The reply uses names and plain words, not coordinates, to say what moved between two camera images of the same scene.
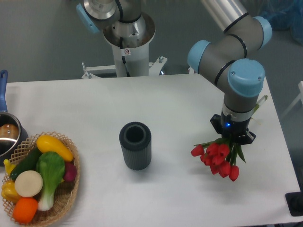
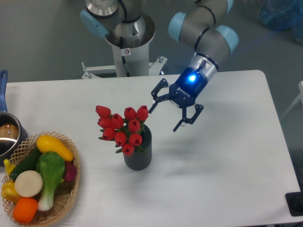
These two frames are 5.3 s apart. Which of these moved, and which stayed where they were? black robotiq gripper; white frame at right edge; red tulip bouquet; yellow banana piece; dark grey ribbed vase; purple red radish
Moved: red tulip bouquet; black robotiq gripper
Stayed: dark grey ribbed vase; white frame at right edge; purple red radish; yellow banana piece
